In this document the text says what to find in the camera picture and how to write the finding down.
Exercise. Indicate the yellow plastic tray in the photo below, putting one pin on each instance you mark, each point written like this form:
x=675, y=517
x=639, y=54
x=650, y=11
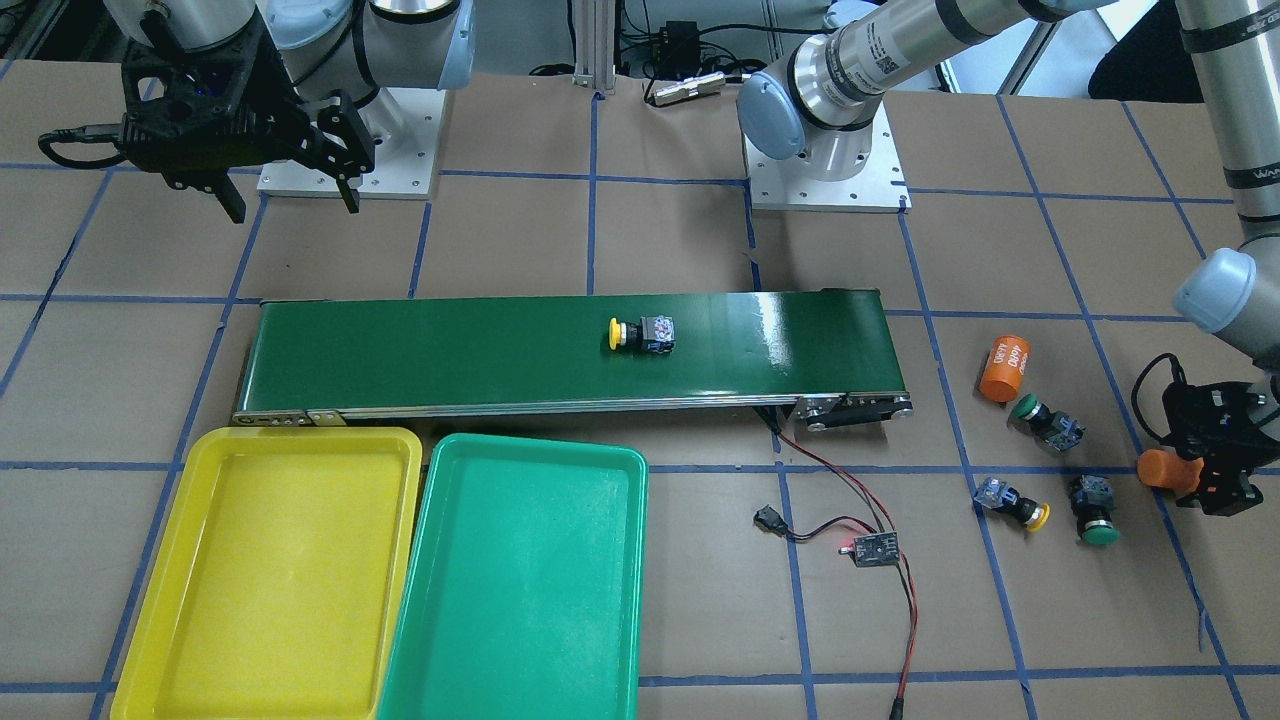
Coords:
x=277, y=585

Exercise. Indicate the small controller circuit board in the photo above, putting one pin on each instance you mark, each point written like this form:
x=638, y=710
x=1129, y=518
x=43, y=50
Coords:
x=875, y=550

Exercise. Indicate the plain orange cylinder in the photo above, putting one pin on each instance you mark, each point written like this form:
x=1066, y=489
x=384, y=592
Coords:
x=1163, y=469

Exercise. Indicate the orange labelled cylinder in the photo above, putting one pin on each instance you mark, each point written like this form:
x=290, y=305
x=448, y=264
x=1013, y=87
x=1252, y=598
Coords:
x=1004, y=371

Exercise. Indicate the silver robot arm near trays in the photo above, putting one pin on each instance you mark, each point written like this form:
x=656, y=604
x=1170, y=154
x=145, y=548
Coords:
x=396, y=59

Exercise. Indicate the green conveyor belt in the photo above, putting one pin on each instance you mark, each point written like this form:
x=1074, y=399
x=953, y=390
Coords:
x=826, y=357

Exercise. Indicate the yellow push button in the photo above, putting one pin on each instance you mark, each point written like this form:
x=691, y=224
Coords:
x=997, y=495
x=651, y=335

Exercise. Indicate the black gripper near buttons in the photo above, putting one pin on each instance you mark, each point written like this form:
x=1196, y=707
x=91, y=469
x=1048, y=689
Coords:
x=1226, y=478

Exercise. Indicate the silver robot arm near conveyor start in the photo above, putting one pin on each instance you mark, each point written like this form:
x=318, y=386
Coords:
x=811, y=114

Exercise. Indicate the green push button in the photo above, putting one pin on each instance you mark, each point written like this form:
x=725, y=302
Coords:
x=1092, y=500
x=1058, y=431

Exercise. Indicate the black gripper near trays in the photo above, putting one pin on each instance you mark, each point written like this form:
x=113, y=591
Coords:
x=283, y=104

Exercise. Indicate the green plastic tray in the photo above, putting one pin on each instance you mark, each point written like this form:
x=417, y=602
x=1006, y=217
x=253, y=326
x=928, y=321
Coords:
x=525, y=590

